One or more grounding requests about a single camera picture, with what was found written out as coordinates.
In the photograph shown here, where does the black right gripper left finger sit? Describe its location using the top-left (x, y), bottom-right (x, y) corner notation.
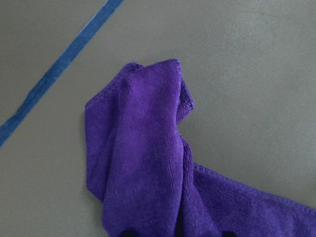
top-left (119, 230), bottom-right (137, 237)

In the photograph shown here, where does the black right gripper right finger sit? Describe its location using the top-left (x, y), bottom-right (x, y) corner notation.
top-left (222, 231), bottom-right (235, 237)

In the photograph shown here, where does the purple microfiber cloth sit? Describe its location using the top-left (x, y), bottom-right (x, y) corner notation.
top-left (84, 59), bottom-right (316, 237)

